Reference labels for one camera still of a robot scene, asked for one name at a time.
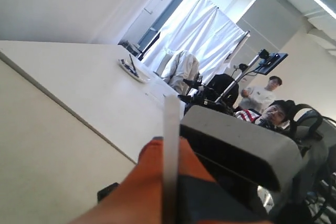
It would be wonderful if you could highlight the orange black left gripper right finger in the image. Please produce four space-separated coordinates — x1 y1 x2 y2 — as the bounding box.
176 137 270 223

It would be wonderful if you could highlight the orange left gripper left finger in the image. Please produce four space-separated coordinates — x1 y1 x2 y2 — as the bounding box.
68 136 211 224

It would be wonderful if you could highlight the seated person with headset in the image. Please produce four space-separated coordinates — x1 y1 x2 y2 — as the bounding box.
234 100 296 130

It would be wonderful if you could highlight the standing person in white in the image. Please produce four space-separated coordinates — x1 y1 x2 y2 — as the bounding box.
238 76 282 113

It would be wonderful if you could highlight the white plate with utensils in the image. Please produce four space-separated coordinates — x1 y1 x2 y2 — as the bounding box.
118 54 151 83

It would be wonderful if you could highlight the monitor on stand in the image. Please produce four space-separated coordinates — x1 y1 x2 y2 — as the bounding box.
220 49 288 98

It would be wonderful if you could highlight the white backdrop curtain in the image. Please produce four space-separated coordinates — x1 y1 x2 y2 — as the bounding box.
142 0 246 83

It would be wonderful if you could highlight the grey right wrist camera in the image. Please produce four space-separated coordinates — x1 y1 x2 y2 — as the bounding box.
180 105 303 191

